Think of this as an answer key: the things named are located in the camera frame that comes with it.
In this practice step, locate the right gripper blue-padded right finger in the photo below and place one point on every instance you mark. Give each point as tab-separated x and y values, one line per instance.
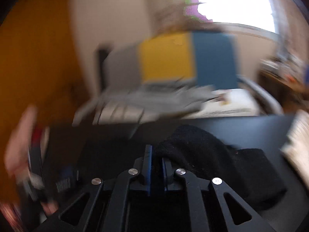
209	205

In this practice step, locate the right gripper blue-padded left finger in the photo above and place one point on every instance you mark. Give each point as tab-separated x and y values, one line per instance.
119	204

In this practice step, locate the black knit sweater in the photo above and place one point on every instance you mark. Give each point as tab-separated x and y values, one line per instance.
247	171

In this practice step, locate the pink folded garment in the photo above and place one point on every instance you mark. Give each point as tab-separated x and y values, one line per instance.
16	153

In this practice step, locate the cream knitted garment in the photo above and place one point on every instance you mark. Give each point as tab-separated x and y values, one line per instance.
295	150

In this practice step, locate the grey garment on chair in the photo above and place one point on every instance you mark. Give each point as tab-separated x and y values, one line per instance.
148	102

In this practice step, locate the wooden side desk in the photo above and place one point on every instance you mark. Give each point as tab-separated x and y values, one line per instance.
283	80

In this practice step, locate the grey yellow blue chair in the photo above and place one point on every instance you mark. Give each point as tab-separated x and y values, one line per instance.
206	58

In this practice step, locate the wooden wardrobe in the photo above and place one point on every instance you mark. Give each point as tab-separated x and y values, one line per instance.
39	65

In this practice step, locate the beige starfish curtain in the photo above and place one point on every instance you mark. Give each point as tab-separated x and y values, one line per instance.
169	16

